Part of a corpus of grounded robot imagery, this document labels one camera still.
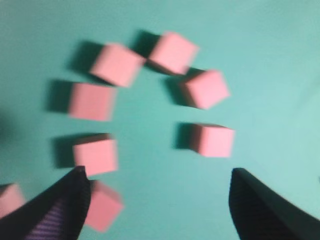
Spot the column pink cube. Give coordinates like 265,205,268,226
148,31,199,75
72,133,119,177
85,180,124,233
0,183,26,219
68,83,117,122

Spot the placed pink cube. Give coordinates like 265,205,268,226
180,69,231,110
190,123,236,158

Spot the edge pink cube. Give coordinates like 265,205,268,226
89,43,146,88

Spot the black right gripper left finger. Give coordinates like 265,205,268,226
0,166,91,240

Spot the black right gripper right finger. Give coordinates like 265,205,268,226
228,168,320,240

